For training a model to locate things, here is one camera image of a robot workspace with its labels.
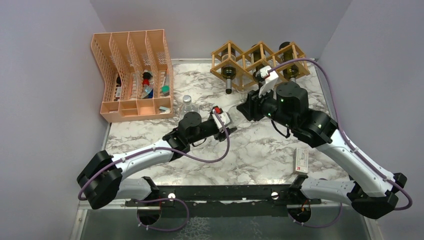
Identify green bottle silver cap front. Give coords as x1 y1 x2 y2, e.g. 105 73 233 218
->
221 47 237 95

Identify squat clear glass bottle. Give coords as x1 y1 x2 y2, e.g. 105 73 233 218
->
178 95 199 120

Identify wooden lattice wine rack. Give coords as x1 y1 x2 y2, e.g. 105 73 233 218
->
210 40 306 92

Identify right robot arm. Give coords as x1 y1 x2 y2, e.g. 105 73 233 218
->
236 82 407 220

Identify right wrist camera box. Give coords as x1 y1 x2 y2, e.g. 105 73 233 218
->
258 65 279 98

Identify peach plastic file organizer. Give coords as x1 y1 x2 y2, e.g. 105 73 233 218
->
90 29 175 123

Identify small items in organizer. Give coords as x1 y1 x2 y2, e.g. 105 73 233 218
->
102 71 171 117

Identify small white red box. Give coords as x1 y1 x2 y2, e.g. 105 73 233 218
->
293 148 309 175

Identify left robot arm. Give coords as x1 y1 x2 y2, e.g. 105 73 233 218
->
76 106 238 210

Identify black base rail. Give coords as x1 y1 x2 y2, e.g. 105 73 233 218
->
124 184 321 218

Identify slim clear glass bottle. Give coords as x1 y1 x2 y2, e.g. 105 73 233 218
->
227 105 249 128

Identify green bottle silver cap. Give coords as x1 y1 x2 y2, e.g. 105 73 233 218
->
278 41 301 84
221 47 237 95

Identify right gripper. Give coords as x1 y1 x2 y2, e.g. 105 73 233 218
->
236 83 296 130

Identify green bottle black cap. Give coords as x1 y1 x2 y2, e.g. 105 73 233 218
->
250 44 266 85

